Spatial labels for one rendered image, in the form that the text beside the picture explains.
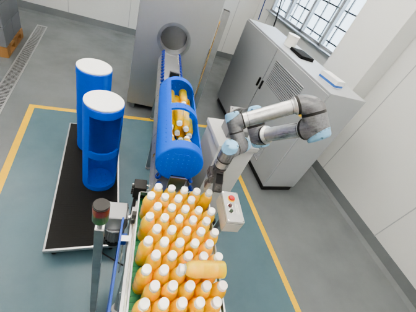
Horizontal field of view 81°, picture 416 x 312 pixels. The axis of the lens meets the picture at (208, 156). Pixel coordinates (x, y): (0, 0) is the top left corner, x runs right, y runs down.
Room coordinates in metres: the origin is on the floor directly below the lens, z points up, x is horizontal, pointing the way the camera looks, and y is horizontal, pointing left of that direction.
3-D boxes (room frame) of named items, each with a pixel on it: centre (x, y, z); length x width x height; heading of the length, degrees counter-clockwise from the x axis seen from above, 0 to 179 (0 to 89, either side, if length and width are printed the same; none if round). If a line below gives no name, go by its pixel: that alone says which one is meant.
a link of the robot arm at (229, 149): (0.98, -0.08, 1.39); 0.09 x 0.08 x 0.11; 149
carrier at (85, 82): (1.79, 1.18, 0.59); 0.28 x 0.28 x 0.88
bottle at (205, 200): (0.96, -0.09, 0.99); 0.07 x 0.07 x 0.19
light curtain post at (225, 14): (2.50, 0.39, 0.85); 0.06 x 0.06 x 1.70; 23
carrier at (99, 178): (1.41, 0.85, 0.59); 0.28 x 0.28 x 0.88
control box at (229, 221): (0.93, -0.24, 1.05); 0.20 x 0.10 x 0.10; 23
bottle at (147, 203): (0.78, 0.18, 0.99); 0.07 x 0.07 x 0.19
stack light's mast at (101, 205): (0.51, 0.29, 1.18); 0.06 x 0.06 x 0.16
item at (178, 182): (1.00, 0.11, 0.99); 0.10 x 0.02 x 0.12; 113
